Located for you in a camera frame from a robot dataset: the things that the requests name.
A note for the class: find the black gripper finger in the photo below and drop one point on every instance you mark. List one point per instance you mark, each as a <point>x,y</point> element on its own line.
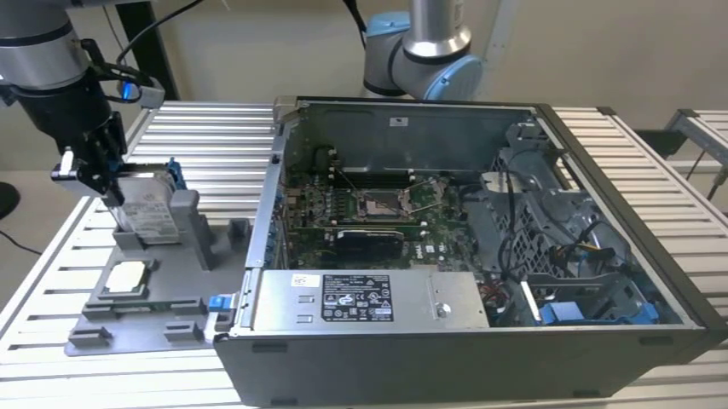
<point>104,145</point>

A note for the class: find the hard disk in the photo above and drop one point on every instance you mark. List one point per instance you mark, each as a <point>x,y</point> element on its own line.
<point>147,209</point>

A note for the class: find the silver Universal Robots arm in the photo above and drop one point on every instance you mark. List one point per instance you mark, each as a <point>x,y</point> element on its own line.
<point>426,42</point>

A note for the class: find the grey metal disk bay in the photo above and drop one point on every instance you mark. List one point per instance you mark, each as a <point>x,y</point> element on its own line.
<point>546,221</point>

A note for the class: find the black round floor base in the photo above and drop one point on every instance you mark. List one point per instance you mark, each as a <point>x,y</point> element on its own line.
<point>6,200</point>

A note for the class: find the silver CPU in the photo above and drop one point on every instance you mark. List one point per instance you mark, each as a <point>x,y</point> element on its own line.
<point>125,277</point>

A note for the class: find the grey parts rack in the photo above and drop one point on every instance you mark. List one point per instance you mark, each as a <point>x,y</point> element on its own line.
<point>169,277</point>

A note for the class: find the green RAM stick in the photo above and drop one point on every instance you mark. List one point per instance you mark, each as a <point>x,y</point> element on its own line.
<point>164,307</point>

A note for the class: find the blue case latch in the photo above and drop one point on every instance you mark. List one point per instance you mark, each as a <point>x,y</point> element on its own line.
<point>219,303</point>

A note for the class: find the thin metal locking lever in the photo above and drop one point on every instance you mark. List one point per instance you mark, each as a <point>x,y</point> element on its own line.
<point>346,179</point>

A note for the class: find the grey power supply unit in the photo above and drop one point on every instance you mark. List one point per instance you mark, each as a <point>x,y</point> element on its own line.
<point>272,298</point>

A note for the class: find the black RAM slot bank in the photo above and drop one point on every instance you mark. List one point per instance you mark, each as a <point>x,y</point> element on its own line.
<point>375,176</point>

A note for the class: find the CPU socket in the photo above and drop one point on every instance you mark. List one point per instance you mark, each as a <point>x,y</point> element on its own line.
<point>380,206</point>

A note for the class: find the black graphics card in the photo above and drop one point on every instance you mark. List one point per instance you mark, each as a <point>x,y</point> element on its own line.
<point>366,245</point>

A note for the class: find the white case sticker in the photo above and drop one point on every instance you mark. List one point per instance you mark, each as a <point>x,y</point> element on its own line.
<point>398,122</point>

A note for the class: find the green motherboard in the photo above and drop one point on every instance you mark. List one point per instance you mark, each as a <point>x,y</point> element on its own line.
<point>449,221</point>

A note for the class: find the open grey PC case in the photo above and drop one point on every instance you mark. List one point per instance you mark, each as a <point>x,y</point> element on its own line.
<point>398,370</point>

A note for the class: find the blue carrier in bay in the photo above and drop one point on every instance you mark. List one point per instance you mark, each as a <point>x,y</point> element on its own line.
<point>559,313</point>

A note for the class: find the dark box between tables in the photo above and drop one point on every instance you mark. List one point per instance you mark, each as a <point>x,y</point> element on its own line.
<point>660,142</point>

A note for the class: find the neighbouring metal slat table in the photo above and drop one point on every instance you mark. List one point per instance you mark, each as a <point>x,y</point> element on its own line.
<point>705,123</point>

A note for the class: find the silver camera bracket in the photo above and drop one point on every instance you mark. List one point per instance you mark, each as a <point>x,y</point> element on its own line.
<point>62,174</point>

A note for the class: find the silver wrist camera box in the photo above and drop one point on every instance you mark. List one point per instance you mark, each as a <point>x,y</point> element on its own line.
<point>151,91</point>

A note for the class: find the black upright post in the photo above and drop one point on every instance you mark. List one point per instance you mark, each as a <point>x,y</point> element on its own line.
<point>161,64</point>

